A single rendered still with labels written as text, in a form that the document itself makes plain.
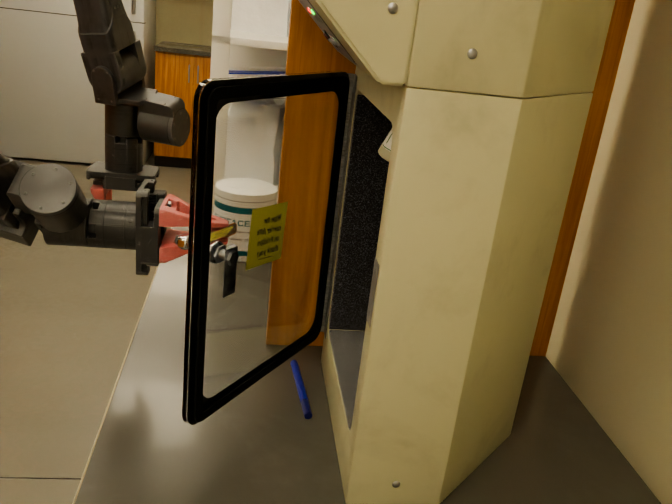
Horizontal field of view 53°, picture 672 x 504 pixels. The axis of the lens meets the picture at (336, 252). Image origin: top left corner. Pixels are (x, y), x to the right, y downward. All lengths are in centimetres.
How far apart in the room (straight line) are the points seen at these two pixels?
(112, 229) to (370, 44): 37
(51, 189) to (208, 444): 36
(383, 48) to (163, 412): 57
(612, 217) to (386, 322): 54
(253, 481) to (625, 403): 55
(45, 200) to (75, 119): 500
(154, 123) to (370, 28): 50
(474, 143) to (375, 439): 34
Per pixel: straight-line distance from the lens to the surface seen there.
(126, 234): 81
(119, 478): 85
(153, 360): 106
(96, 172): 109
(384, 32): 62
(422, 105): 63
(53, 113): 579
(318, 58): 98
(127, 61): 105
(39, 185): 77
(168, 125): 103
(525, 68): 65
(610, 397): 112
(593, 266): 117
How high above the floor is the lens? 148
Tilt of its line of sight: 21 degrees down
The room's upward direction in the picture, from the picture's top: 7 degrees clockwise
